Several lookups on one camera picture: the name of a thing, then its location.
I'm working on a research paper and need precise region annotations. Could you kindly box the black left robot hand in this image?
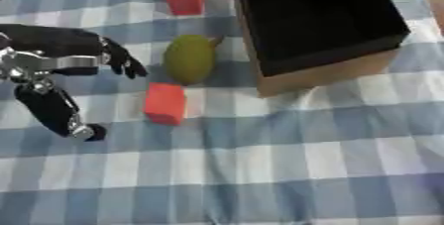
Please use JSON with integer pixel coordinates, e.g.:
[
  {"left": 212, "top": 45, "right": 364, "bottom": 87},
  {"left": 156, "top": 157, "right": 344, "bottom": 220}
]
[{"left": 0, "top": 23, "right": 152, "bottom": 143}]

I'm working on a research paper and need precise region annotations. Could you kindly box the cardboard box with black inside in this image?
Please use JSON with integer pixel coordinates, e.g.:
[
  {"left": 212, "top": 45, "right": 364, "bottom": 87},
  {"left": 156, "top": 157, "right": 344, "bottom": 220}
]
[{"left": 232, "top": 0, "right": 413, "bottom": 99}]

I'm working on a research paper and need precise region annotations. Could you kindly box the small red block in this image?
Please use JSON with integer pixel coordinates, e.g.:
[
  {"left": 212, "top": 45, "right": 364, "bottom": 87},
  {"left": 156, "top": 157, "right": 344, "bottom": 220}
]
[{"left": 142, "top": 81, "right": 187, "bottom": 127}]

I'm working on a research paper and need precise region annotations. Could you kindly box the green toy mango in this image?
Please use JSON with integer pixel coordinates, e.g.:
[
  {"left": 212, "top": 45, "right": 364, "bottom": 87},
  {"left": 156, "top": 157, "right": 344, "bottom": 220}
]
[{"left": 161, "top": 34, "right": 226, "bottom": 86}]

